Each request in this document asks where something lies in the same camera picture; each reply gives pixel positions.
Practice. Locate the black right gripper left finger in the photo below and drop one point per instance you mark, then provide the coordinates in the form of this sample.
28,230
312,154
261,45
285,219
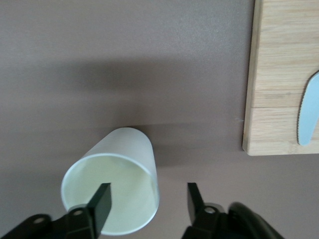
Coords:
101,206

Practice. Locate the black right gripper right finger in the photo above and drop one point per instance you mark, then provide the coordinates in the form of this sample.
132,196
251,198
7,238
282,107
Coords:
195,206

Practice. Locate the white plastic cup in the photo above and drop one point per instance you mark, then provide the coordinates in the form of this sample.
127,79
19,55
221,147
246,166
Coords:
129,174

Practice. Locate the grey plastic knife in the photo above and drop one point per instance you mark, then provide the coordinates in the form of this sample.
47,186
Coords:
309,117

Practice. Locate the wooden cutting board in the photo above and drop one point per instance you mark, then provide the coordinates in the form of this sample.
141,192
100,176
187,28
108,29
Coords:
279,62

